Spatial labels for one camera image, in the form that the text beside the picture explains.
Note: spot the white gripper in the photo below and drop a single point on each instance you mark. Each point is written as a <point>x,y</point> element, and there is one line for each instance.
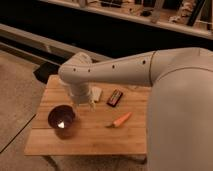
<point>81,94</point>

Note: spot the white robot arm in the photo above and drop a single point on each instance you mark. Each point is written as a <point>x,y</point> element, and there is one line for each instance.
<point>180,106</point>

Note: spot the black red rectangular bar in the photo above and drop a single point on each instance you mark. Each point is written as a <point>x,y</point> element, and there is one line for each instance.
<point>114,98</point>

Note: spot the wooden table board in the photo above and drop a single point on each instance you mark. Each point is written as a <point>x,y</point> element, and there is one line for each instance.
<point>90,135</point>

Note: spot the orange carrot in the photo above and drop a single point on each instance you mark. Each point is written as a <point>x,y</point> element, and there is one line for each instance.
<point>119,121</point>

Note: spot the dark purple bowl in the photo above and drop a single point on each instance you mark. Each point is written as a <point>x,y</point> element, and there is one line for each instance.
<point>61,119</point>

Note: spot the black floor mat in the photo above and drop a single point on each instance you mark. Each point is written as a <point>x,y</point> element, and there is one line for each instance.
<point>44,71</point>

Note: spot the cluttered wooden shelf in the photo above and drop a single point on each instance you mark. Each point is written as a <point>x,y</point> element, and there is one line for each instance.
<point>174,20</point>

